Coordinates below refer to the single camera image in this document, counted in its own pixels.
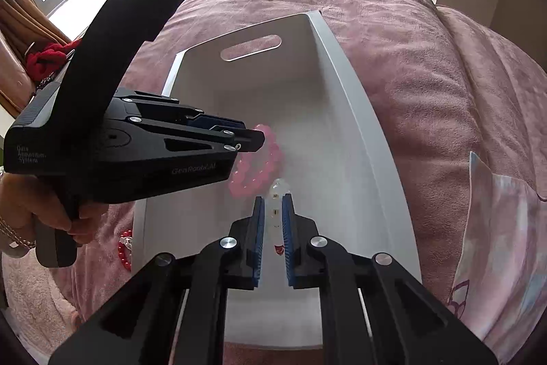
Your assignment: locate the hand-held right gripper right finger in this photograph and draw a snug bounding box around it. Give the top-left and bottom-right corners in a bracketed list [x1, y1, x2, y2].
[282, 194, 498, 365]

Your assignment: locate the red cloth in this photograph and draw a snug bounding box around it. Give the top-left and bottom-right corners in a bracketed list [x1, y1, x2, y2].
[25, 40, 83, 87]

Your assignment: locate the pink bed blanket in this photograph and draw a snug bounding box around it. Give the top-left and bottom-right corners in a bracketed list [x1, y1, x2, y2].
[68, 0, 547, 365]

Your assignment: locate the metal wrist bracelet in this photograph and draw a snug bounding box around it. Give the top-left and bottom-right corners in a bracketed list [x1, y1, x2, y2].
[0, 214, 37, 251]

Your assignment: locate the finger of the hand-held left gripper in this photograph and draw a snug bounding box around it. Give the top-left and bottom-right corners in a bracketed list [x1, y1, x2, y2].
[113, 88, 247, 135]
[132, 116, 266, 155]

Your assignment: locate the white storage box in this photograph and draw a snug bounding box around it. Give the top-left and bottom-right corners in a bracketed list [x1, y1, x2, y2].
[132, 10, 424, 349]

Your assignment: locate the clear bead bracelet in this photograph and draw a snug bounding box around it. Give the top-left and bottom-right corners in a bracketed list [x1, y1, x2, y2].
[264, 178, 294, 257]

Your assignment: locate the brown curtain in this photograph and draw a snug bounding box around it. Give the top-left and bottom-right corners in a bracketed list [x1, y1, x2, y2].
[0, 0, 72, 49]

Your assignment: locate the person's left hand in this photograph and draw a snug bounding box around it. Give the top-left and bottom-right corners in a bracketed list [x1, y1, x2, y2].
[0, 173, 104, 248]

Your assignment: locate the red bead bracelet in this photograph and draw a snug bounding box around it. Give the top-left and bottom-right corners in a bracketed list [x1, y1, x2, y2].
[117, 229, 134, 274]

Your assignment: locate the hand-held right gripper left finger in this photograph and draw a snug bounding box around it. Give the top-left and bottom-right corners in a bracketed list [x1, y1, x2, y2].
[49, 196, 266, 365]

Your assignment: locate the pastel printed pillow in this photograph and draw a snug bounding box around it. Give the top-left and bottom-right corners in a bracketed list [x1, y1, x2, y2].
[445, 151, 547, 345]

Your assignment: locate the pink bead bracelet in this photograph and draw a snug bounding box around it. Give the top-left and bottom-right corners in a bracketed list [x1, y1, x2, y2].
[228, 125, 285, 199]

